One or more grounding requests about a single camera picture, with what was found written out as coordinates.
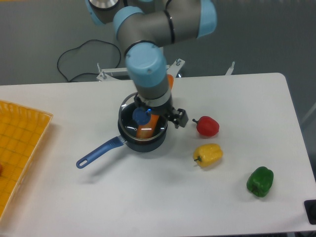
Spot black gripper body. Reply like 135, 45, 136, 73
133, 92, 174, 122

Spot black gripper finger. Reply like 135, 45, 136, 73
134, 96, 148, 111
170, 108, 189, 128

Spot yellow bell pepper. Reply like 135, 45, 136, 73
193, 143, 223, 168

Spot glass pot lid blue knob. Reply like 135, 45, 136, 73
118, 92, 168, 142

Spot dark saucepan with blue handle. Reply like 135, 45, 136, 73
76, 98, 169, 170

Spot black cable on floor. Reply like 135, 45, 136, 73
57, 39, 122, 82

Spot green bell pepper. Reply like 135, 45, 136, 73
246, 166, 274, 198

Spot orange baguette bread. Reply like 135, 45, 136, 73
135, 74, 175, 139

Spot red bell pepper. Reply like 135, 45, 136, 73
192, 116, 220, 137

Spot black device at table corner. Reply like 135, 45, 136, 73
304, 199, 316, 225

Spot yellow woven basket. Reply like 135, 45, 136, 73
0, 100, 53, 217

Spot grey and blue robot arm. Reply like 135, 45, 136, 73
86, 0, 217, 127

